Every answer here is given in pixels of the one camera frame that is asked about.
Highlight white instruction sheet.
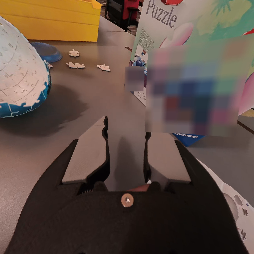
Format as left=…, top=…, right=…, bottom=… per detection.
left=195, top=158, right=254, bottom=254

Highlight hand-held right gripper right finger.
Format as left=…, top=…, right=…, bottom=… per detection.
left=143, top=132, right=192, bottom=190

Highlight blue puzzle ball stand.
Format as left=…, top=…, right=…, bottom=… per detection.
left=30, top=42, right=63, bottom=62

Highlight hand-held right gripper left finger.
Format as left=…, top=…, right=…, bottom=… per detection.
left=62, top=116, right=111, bottom=184

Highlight cartoon puzzle box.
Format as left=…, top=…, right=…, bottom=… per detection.
left=125, top=0, right=254, bottom=148

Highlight black and red chair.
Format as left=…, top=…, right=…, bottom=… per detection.
left=105, top=0, right=144, bottom=32

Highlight yellow plastic tray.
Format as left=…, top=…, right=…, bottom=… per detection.
left=0, top=0, right=103, bottom=42

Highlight partly built puzzle ball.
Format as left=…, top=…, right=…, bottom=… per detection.
left=0, top=16, right=52, bottom=119

